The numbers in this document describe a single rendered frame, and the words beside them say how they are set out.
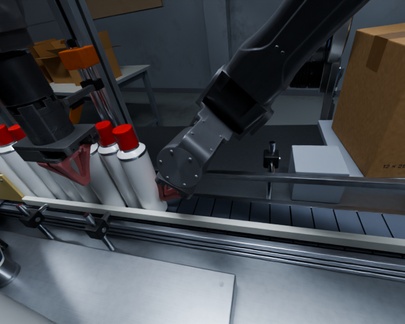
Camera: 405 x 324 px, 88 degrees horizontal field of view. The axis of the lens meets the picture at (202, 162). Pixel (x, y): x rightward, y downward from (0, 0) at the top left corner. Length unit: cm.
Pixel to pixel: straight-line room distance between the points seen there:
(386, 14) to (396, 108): 267
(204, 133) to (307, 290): 32
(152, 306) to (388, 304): 35
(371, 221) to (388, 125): 19
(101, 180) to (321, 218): 43
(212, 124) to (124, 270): 30
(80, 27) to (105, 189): 31
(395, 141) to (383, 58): 17
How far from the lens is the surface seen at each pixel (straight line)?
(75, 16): 51
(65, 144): 33
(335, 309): 44
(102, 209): 50
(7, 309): 28
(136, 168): 38
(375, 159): 58
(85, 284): 46
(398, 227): 50
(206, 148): 22
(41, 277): 52
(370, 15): 315
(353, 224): 47
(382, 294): 47
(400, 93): 52
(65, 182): 55
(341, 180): 42
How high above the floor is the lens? 123
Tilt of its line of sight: 37 degrees down
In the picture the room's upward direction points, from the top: 10 degrees counter-clockwise
